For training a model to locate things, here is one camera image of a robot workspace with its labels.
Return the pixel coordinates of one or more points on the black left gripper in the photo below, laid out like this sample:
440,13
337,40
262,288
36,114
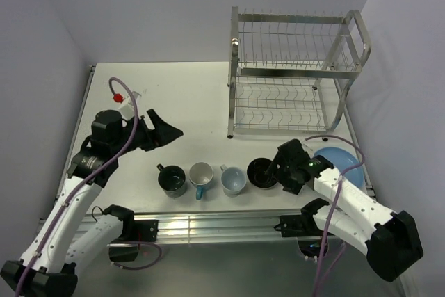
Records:
162,133

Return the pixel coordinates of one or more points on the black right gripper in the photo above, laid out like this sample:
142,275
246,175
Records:
293,186

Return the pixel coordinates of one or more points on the black and tan bowl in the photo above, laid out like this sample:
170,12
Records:
254,170

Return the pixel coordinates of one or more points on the pale blue mug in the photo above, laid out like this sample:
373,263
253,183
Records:
233,180

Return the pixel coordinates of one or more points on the dark green mug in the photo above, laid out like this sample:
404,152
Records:
172,180

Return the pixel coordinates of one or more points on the blue mug white interior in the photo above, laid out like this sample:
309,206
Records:
201,176

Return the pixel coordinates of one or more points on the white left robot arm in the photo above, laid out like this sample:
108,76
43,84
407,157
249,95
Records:
51,265

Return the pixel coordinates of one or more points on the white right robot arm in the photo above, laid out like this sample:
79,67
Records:
388,239

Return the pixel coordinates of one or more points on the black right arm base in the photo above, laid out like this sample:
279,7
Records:
295,226

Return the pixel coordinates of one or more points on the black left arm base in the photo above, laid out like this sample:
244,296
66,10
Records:
142,230

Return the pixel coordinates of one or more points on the steel two-tier dish rack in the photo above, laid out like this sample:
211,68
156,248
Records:
291,73

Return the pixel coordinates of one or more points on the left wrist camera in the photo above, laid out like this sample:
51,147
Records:
125,106

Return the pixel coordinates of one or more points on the aluminium mounting rail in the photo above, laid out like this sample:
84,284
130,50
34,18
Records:
179,228

